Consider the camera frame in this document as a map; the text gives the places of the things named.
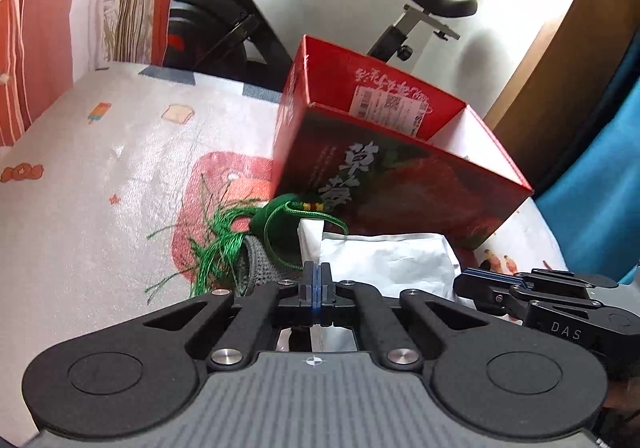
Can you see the black exercise bike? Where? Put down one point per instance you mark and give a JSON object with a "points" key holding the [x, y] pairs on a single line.
{"points": [[220, 23]]}

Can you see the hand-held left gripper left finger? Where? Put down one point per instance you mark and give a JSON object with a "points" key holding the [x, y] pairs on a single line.
{"points": [[309, 285]]}

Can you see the teal cloth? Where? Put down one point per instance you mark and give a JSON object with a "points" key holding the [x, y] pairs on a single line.
{"points": [[600, 188]]}

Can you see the green tasseled sachet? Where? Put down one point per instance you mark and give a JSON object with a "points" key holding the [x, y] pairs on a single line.
{"points": [[272, 219]]}

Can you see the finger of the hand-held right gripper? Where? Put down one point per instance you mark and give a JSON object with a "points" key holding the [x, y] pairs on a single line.
{"points": [[480, 288], [570, 279]]}

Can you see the red printed wall cloth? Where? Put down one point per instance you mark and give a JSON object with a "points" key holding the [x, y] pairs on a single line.
{"points": [[45, 28]]}

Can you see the white plastic packet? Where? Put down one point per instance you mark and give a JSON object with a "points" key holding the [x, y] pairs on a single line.
{"points": [[390, 263]]}

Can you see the brown wooden wardrobe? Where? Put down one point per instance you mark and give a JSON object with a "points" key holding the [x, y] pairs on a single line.
{"points": [[565, 53]]}

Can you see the grey knitted pouch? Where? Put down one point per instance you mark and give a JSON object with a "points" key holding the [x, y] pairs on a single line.
{"points": [[260, 265]]}

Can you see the red strawberry print cardboard box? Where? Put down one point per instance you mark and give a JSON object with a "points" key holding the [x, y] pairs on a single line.
{"points": [[400, 178]]}

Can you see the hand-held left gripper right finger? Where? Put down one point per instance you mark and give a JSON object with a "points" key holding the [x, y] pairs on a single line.
{"points": [[322, 285]]}

